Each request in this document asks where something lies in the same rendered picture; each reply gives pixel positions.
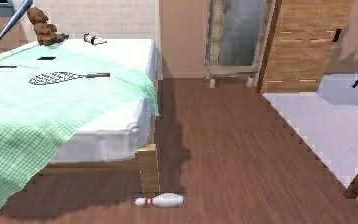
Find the black tennis racket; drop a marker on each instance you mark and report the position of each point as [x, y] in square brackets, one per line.
[53, 77]

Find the white and black small object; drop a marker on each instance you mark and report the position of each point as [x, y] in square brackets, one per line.
[93, 39]

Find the white bowling pin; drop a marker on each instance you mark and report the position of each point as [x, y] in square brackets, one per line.
[163, 200]

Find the black flat phone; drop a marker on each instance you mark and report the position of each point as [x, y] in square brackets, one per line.
[46, 58]

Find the white bed with wooden frame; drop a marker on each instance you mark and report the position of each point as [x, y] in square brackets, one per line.
[120, 133]

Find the brown teddy bear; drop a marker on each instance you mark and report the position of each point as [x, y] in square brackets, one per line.
[45, 30]

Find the black flat remote control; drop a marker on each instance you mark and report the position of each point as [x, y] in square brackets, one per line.
[6, 66]

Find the green checked blanket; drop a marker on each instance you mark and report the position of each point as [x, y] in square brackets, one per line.
[37, 110]

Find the standing mirror with pale frame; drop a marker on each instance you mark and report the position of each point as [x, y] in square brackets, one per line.
[240, 36]

